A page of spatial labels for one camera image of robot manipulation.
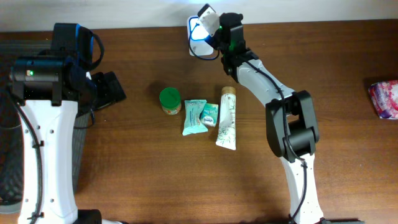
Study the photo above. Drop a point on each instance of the white tube with cork cap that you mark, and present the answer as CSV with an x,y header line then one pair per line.
x,y
227,123

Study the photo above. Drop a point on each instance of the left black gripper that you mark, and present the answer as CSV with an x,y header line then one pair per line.
x,y
111,88

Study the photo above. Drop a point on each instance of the green bottle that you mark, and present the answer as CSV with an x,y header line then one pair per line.
x,y
170,100

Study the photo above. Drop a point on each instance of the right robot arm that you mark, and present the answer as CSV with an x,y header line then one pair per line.
x,y
291,124

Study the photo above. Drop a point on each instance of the small teal gum pack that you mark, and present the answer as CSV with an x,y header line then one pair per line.
x,y
209,115

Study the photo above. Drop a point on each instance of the white barcode scanner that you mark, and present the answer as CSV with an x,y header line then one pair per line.
x,y
196,38

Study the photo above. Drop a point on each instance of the red purple tissue pack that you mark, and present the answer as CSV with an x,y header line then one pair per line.
x,y
384,98

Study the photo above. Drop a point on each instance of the teal wipes packet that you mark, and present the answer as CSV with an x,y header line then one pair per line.
x,y
192,123

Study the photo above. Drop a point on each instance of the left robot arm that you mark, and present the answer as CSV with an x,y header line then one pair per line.
x,y
50,91

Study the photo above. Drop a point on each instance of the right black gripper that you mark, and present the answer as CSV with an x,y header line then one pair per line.
x,y
215,45

